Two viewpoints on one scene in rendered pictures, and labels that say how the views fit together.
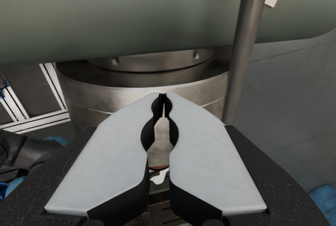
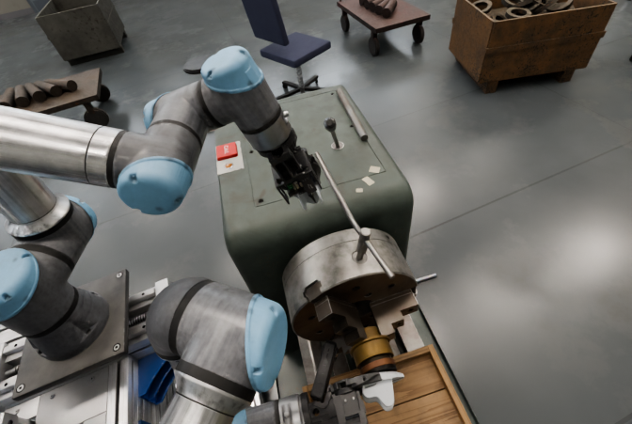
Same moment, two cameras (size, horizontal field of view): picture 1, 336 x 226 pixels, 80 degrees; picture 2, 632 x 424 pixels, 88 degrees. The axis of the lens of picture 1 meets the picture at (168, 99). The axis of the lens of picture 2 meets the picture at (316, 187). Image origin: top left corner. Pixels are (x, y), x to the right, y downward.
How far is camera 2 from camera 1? 0.69 m
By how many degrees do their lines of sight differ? 73
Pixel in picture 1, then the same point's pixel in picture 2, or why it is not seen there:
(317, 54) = not seen: outside the picture
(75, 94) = (292, 265)
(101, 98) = (304, 253)
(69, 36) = (290, 218)
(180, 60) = not seen: hidden behind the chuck
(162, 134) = (338, 257)
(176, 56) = not seen: hidden behind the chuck
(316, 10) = (385, 188)
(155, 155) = (338, 272)
